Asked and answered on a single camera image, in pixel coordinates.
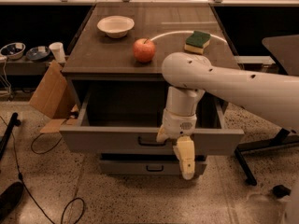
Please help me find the grey side shelf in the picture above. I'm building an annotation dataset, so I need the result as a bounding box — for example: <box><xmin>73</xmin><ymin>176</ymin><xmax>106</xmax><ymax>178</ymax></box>
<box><xmin>0</xmin><ymin>56</ymin><xmax>54</xmax><ymax>76</ymax></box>

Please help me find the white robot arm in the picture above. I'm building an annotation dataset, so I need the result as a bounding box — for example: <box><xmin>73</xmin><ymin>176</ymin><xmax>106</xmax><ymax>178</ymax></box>
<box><xmin>156</xmin><ymin>52</ymin><xmax>299</xmax><ymax>180</ymax></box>

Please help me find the green yellow sponge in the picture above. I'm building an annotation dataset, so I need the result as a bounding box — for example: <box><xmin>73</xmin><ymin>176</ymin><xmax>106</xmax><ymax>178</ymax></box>
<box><xmin>184</xmin><ymin>31</ymin><xmax>211</xmax><ymax>54</ymax></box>

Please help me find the grey drawer cabinet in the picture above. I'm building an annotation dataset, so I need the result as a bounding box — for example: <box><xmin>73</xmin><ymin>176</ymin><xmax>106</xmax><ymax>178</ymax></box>
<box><xmin>63</xmin><ymin>2</ymin><xmax>237</xmax><ymax>175</ymax></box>

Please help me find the grey drawer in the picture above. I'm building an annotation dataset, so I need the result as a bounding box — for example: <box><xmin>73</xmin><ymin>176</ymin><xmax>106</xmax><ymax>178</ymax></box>
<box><xmin>60</xmin><ymin>91</ymin><xmax>244</xmax><ymax>157</ymax></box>
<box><xmin>98</xmin><ymin>153</ymin><xmax>207</xmax><ymax>176</ymax></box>

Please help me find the black metal stand frame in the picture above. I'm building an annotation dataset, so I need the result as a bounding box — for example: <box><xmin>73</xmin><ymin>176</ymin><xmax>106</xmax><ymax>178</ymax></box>
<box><xmin>234</xmin><ymin>128</ymin><xmax>299</xmax><ymax>187</ymax></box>

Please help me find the blue patterned bowl left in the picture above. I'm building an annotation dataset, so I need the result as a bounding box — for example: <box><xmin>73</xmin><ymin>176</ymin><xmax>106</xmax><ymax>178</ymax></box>
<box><xmin>0</xmin><ymin>42</ymin><xmax>25</xmax><ymax>60</ymax></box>

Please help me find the white bowl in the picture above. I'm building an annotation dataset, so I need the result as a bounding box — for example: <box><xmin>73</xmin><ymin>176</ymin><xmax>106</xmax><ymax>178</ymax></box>
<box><xmin>97</xmin><ymin>16</ymin><xmax>135</xmax><ymax>38</ymax></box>

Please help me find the black pole left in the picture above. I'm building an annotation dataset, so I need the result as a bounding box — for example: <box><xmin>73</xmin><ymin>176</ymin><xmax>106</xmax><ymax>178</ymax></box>
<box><xmin>0</xmin><ymin>112</ymin><xmax>21</xmax><ymax>160</ymax></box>

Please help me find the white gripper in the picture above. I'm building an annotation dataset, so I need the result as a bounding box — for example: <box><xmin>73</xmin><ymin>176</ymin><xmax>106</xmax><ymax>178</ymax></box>
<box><xmin>156</xmin><ymin>109</ymin><xmax>197</xmax><ymax>180</ymax></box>

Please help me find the blue bowl right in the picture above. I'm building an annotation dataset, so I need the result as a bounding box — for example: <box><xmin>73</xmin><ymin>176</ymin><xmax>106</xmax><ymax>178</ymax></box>
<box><xmin>26</xmin><ymin>46</ymin><xmax>50</xmax><ymax>62</ymax></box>

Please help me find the black floor cable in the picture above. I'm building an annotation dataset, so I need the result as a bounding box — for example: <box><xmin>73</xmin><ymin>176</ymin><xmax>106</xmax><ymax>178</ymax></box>
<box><xmin>0</xmin><ymin>115</ymin><xmax>86</xmax><ymax>224</ymax></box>

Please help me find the black caster foot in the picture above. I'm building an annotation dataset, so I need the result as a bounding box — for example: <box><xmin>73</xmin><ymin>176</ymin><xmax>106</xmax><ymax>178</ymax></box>
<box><xmin>273</xmin><ymin>185</ymin><xmax>291</xmax><ymax>199</ymax></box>

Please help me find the red apple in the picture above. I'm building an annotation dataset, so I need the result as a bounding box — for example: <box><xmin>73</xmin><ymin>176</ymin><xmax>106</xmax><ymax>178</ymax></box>
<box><xmin>133</xmin><ymin>38</ymin><xmax>156</xmax><ymax>63</ymax></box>

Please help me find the white paper cup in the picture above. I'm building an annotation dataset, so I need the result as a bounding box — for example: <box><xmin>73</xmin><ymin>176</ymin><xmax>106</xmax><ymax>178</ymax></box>
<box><xmin>50</xmin><ymin>42</ymin><xmax>65</xmax><ymax>63</ymax></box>

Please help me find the brown cardboard box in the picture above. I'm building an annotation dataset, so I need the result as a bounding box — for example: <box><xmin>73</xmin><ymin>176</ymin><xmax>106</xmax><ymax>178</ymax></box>
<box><xmin>29</xmin><ymin>61</ymin><xmax>78</xmax><ymax>133</ymax></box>

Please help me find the black shoe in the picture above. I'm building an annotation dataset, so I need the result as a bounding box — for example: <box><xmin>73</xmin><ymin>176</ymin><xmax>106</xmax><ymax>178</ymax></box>
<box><xmin>0</xmin><ymin>182</ymin><xmax>23</xmax><ymax>221</ymax></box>

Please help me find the grey top drawer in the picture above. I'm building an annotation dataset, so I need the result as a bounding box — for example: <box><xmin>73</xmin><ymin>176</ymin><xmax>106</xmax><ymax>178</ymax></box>
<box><xmin>60</xmin><ymin>91</ymin><xmax>244</xmax><ymax>157</ymax></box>

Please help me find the grey bottom drawer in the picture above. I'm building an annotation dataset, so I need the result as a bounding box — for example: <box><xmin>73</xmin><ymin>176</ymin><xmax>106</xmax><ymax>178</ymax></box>
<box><xmin>98</xmin><ymin>153</ymin><xmax>207</xmax><ymax>176</ymax></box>

